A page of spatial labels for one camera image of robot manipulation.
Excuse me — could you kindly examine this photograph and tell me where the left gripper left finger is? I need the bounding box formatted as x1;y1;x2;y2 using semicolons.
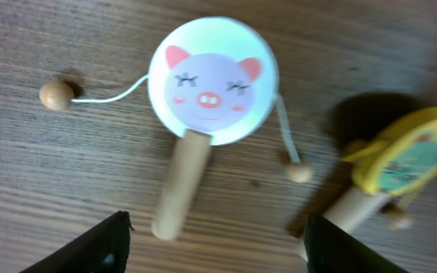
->
21;211;133;273

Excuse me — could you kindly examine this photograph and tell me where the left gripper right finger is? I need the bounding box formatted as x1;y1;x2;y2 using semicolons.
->
303;215;408;273

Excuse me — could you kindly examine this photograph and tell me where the white pig rattle drum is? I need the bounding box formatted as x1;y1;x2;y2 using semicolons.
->
38;16;313;242

